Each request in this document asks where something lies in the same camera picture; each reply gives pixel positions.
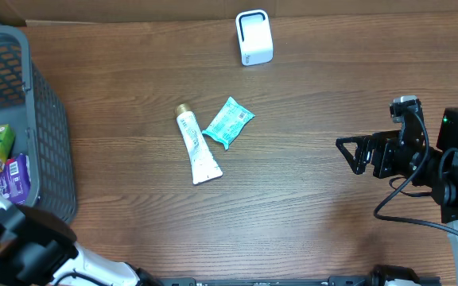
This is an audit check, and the teal wet wipes pack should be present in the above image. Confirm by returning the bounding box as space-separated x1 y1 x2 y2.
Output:
202 97 255 150

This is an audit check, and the white tube gold cap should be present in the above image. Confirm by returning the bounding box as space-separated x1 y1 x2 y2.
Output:
175 103 223 185

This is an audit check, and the purple Carefree pad pack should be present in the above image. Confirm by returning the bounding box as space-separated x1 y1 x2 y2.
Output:
0 153 31 204

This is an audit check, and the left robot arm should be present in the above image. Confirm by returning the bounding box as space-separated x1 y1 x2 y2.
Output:
0 195 160 285

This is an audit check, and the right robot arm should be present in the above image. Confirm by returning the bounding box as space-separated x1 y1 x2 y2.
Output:
336 101 458 283

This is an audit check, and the white barcode scanner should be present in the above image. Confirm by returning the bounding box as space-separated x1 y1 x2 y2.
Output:
235 10 274 66

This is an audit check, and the grey plastic basket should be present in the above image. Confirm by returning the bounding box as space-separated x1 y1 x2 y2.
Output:
0 26 77 222

